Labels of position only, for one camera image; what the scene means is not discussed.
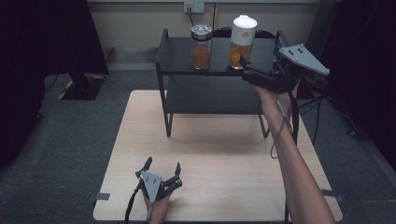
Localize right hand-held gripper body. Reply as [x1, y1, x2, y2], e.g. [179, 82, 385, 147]
[242, 43, 331, 94]

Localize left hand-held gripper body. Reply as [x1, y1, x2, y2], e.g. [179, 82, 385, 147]
[134, 171, 184, 203]

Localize glass jar with white lid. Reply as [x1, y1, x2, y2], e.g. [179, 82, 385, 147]
[228, 14, 259, 70]

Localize black two-tier shelf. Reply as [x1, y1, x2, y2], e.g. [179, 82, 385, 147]
[154, 28, 301, 138]

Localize glass jar with silver lid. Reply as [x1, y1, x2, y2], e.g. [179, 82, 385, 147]
[191, 23, 213, 71]

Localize person's left hand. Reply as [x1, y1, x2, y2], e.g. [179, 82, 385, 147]
[142, 191, 173, 224]

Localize person's right hand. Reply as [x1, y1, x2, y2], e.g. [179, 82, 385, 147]
[253, 79, 302, 110]

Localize black upright panel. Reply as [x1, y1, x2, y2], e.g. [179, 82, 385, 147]
[303, 0, 339, 63]

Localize dark curtain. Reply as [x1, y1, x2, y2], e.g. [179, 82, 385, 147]
[0, 0, 110, 170]
[320, 0, 396, 172]

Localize black stand base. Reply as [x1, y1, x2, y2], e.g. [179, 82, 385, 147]
[58, 72, 106, 101]

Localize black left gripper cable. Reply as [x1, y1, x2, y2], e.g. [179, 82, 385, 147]
[124, 181, 142, 224]

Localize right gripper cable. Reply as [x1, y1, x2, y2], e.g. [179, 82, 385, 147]
[269, 90, 301, 161]

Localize black floor cables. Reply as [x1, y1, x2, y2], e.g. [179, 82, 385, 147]
[297, 74, 368, 147]

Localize black plugged power cable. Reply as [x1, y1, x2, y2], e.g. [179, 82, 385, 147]
[186, 5, 196, 28]

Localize white wall outlet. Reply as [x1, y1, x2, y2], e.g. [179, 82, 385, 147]
[183, 1, 205, 14]

